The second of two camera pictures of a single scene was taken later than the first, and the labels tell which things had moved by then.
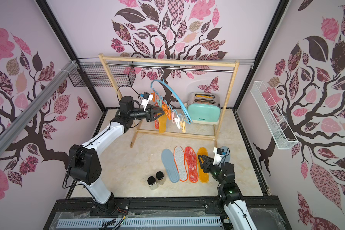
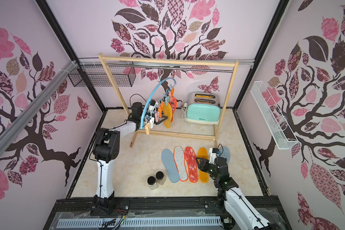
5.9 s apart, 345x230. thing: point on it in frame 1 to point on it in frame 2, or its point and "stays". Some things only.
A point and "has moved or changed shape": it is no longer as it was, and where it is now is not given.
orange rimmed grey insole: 179,157 stays
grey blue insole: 168,160 stays
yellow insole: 203,177 stays
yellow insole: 163,123 to 167,111
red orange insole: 191,159 stays
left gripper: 149,116 to 153,114
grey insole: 226,158 stays
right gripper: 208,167 stays
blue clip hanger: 169,113 has moved or changed shape
